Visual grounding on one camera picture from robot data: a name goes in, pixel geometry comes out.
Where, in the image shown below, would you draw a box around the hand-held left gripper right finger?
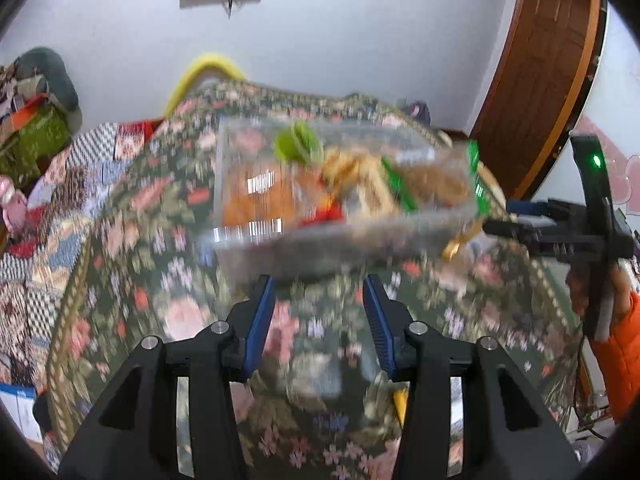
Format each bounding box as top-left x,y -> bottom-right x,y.
362,274 -> 583,480

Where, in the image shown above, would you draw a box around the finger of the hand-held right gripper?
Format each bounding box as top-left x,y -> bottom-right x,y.
482,217 -> 540,248
506,199 -> 556,218

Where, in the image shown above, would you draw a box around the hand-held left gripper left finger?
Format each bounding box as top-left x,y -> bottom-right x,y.
59,274 -> 277,480

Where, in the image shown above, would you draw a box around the small green snack packet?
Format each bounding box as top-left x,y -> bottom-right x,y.
466,140 -> 489,218

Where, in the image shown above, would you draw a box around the clear green-edged bag brown snacks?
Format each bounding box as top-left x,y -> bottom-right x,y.
380,157 -> 473,213

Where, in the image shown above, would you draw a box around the clear plastic container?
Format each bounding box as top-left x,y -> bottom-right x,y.
212,117 -> 483,266

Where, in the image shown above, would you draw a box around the red snack packet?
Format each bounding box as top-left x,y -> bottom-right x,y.
300,205 -> 347,227

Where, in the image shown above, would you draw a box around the clear bag of orange snacks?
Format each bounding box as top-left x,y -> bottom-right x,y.
222,170 -> 321,227

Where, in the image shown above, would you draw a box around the yellow biscuit packet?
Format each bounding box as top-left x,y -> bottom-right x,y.
320,152 -> 387,211

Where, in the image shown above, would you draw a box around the green leaf-shaped snack packet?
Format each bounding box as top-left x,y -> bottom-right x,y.
274,121 -> 324,165

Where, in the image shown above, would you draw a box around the person's right hand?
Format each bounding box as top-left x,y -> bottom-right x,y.
566,259 -> 596,328

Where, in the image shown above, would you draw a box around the floral blanket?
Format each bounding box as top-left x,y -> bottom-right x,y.
45,80 -> 591,480

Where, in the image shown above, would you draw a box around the brown wooden door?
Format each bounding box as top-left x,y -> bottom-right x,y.
469,0 -> 608,202

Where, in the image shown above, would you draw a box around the patchwork quilt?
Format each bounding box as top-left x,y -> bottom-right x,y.
0,120 -> 163,386

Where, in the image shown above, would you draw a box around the blue white cardboard box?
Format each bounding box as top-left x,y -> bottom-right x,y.
0,384 -> 43,443

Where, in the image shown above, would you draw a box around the pile of patterned clothes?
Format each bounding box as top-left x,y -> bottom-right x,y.
0,62 -> 36,126

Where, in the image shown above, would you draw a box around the bundle of thin cables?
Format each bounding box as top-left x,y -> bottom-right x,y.
567,330 -> 613,441

